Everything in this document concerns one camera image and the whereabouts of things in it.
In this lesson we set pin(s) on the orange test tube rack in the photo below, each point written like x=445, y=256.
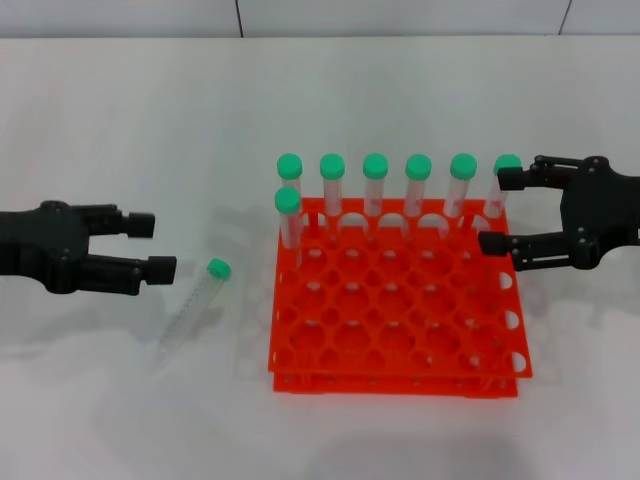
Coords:
x=400, y=310

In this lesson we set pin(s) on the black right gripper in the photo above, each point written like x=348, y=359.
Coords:
x=600, y=210

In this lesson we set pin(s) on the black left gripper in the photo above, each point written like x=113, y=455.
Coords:
x=45, y=240

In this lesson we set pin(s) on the clear test tube green cap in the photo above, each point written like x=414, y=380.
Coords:
x=507, y=161
x=218, y=268
x=290, y=166
x=287, y=201
x=376, y=166
x=418, y=167
x=463, y=166
x=332, y=166

